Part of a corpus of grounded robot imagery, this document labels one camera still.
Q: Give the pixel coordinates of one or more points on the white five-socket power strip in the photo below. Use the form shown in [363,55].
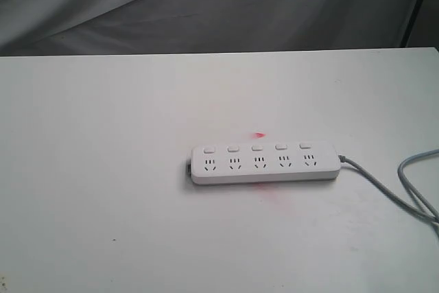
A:
[272,162]

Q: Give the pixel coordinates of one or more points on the grey backdrop cloth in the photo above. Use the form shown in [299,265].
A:
[107,27]

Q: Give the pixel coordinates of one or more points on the black tripod stand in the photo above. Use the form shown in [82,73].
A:
[410,24]

